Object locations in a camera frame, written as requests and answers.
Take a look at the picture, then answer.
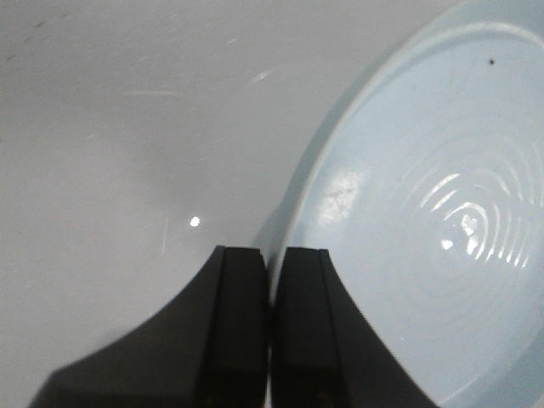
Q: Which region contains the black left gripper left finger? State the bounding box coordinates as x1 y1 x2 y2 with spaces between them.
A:
32 246 268 407

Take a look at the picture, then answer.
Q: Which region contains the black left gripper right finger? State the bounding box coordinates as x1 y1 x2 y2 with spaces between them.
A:
271 247 434 407

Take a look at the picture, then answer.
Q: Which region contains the light blue round plate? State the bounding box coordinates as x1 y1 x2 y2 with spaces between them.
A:
255 1 543 407

